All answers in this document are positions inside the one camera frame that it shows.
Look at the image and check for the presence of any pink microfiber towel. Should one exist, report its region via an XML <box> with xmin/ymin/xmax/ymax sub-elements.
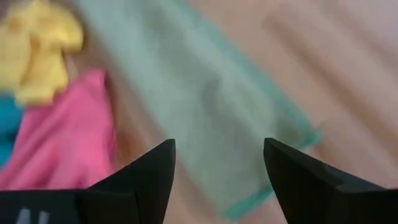
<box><xmin>0</xmin><ymin>70</ymin><xmax>118</xmax><ymax>191</ymax></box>

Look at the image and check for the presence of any teal microfiber towel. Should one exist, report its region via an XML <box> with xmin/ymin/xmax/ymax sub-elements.
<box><xmin>0</xmin><ymin>91</ymin><xmax>25</xmax><ymax>170</ymax></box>

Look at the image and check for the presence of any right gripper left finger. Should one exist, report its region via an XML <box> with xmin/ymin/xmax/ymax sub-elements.
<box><xmin>0</xmin><ymin>139</ymin><xmax>177</xmax><ymax>224</ymax></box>

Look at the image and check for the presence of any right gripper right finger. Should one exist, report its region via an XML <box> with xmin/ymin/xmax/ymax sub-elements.
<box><xmin>264</xmin><ymin>138</ymin><xmax>398</xmax><ymax>224</ymax></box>

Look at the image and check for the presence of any green microfiber towel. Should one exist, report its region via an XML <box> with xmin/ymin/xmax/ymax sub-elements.
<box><xmin>71</xmin><ymin>0</ymin><xmax>323</xmax><ymax>220</ymax></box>

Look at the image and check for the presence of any yellow microfiber towel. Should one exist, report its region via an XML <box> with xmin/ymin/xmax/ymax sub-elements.
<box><xmin>0</xmin><ymin>0</ymin><xmax>85</xmax><ymax>106</ymax></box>

